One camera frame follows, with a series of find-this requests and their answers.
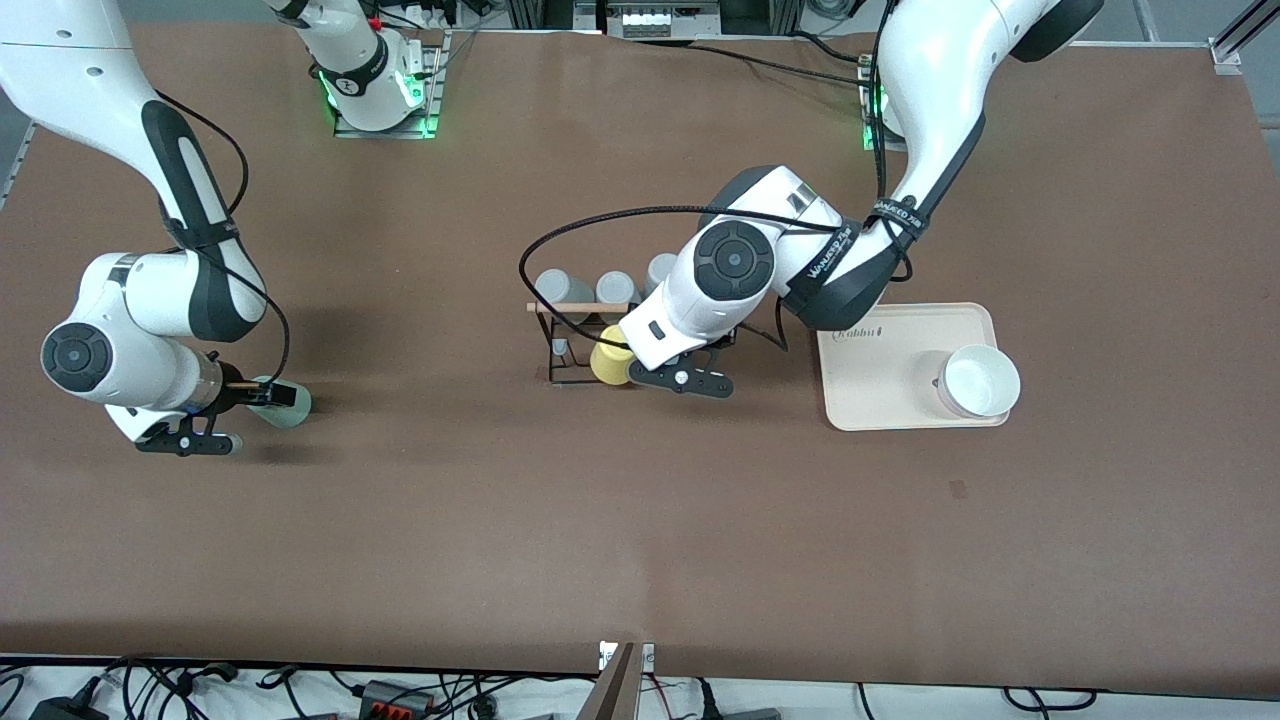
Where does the white power strip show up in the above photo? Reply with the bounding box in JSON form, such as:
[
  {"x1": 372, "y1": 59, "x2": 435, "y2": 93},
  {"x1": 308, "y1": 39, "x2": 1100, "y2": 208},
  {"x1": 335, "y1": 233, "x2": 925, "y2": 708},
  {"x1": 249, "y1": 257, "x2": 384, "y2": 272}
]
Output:
[{"x1": 620, "y1": 8, "x2": 723, "y2": 39}]

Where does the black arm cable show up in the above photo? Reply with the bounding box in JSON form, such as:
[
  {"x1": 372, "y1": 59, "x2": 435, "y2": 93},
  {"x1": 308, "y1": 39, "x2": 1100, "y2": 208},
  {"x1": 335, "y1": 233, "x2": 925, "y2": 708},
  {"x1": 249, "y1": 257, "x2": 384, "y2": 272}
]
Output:
[
  {"x1": 518, "y1": 60, "x2": 916, "y2": 353},
  {"x1": 150, "y1": 88, "x2": 293, "y2": 387}
]

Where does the aluminium equipment frame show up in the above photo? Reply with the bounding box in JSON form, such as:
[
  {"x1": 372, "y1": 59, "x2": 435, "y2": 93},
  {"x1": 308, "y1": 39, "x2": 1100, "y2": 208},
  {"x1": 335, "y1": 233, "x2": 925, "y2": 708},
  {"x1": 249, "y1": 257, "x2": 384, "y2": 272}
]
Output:
[{"x1": 505, "y1": 0, "x2": 803, "y2": 41}]

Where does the cream rectangular tray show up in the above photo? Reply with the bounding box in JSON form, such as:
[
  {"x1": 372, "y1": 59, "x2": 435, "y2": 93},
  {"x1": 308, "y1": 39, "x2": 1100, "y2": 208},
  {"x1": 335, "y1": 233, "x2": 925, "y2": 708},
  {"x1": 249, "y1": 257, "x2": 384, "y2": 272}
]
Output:
[{"x1": 816, "y1": 302, "x2": 997, "y2": 432}]

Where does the aluminium profile rail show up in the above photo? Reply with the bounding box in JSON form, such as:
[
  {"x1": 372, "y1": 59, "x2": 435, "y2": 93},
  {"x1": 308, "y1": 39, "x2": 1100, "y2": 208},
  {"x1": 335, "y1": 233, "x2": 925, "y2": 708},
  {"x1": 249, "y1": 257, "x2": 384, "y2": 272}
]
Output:
[
  {"x1": 0, "y1": 120, "x2": 39, "y2": 207},
  {"x1": 1208, "y1": 0, "x2": 1280, "y2": 77}
]

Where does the yellow plastic cup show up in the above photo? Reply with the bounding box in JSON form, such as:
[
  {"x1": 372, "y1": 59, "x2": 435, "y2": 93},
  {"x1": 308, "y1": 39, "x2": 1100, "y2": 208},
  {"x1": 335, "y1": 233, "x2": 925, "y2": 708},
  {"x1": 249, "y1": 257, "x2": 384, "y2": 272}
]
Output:
[{"x1": 590, "y1": 336, "x2": 638, "y2": 386}]

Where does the black wire cup rack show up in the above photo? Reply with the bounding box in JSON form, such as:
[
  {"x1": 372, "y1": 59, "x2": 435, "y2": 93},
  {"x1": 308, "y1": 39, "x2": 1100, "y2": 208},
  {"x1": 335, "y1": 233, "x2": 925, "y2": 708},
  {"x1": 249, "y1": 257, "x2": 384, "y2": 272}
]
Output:
[{"x1": 527, "y1": 300, "x2": 641, "y2": 387}]

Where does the black cable on table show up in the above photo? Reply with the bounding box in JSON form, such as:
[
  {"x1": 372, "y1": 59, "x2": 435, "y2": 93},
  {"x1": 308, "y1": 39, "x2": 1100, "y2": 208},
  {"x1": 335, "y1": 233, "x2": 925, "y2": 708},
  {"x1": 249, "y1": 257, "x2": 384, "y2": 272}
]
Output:
[{"x1": 690, "y1": 36, "x2": 881, "y2": 87}]

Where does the black orange connector box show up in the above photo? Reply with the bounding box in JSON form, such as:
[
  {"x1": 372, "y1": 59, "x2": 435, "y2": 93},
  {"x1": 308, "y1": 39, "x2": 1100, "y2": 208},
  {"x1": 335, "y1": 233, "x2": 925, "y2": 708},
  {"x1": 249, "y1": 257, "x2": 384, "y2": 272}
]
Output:
[{"x1": 358, "y1": 680, "x2": 437, "y2": 720}]

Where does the black power adapter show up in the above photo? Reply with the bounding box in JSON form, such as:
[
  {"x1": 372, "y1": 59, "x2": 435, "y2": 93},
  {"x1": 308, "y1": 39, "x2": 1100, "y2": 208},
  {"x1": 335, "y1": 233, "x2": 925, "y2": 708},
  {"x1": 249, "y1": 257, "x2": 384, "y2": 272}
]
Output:
[{"x1": 28, "y1": 692, "x2": 111, "y2": 720}]

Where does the pale green plastic cup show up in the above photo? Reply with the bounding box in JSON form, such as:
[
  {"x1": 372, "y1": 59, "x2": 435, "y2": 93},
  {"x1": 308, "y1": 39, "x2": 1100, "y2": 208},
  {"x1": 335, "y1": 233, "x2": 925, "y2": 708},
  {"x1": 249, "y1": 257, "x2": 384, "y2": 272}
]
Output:
[{"x1": 245, "y1": 376, "x2": 312, "y2": 429}]

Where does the white bowl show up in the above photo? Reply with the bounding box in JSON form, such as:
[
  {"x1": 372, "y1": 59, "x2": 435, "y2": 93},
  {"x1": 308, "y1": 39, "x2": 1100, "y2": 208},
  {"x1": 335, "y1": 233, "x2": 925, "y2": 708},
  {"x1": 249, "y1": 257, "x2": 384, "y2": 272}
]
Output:
[{"x1": 936, "y1": 344, "x2": 1022, "y2": 420}]

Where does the grey wooden post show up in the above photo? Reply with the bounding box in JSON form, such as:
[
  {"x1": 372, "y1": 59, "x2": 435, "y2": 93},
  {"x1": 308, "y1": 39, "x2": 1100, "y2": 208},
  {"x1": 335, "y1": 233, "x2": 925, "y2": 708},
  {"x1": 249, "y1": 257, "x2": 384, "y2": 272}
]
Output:
[{"x1": 578, "y1": 642, "x2": 641, "y2": 720}]

